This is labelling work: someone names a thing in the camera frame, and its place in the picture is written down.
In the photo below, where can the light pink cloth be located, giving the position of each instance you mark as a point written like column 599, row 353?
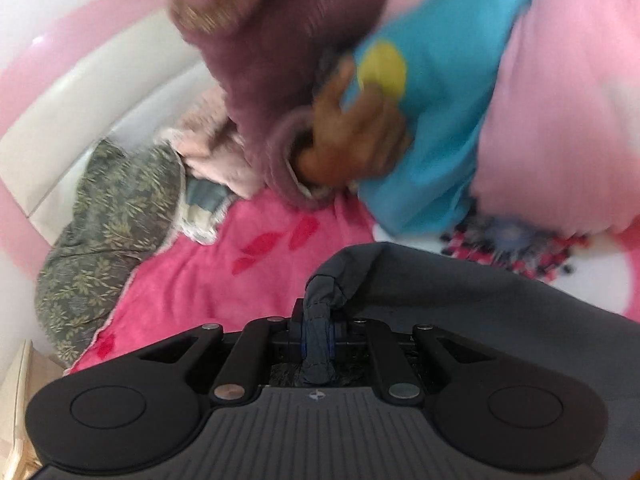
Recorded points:
column 215, row 160

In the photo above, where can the green floral pillow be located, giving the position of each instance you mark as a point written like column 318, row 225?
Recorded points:
column 105, row 220

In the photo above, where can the pink quilt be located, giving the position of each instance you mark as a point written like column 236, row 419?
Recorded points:
column 560, row 110

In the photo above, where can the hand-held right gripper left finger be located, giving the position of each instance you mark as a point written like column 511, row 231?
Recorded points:
column 296, row 336

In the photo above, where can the dark grey garment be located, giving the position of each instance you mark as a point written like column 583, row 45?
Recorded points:
column 475, row 300

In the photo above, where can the pink and white headboard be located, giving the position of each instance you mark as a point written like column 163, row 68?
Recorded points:
column 100, row 90

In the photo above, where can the blue pillow with yellow dot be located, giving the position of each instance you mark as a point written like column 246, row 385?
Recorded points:
column 450, row 85

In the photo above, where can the pink floral bed sheet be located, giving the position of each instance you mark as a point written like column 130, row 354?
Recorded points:
column 200, row 270

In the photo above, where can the wooden nightstand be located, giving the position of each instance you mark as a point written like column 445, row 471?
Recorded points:
column 20, row 410

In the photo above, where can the grey-blue frilled cloth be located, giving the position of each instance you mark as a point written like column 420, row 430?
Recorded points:
column 200, row 205

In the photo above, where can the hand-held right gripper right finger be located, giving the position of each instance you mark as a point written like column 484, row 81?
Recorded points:
column 337, row 336

